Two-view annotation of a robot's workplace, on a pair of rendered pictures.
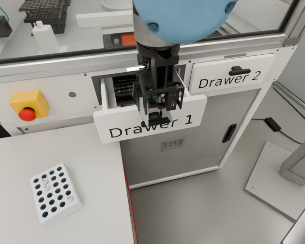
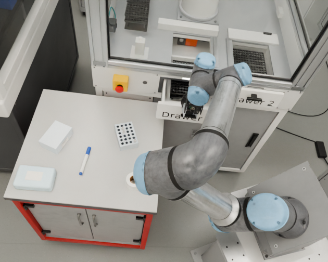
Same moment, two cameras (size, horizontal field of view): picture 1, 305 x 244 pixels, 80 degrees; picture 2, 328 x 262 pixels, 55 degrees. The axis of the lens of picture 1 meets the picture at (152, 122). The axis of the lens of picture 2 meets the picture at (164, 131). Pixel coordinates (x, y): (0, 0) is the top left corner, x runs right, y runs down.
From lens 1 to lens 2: 0.98 m
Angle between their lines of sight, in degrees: 9
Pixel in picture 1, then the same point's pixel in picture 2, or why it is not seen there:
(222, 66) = (244, 92)
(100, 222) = not seen: hidden behind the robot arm
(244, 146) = (277, 161)
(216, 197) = not seen: hidden behind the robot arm
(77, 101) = (145, 87)
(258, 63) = (271, 96)
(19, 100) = (118, 80)
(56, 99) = (135, 82)
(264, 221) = not seen: hidden behind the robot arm
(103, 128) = (160, 110)
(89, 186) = (142, 139)
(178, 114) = (203, 115)
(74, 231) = (133, 156)
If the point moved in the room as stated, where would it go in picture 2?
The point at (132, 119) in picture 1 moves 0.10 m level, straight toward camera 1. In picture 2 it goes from (177, 110) to (174, 128)
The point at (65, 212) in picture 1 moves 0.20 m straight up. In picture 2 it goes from (130, 146) to (132, 120)
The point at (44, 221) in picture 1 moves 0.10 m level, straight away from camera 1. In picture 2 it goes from (122, 146) to (106, 133)
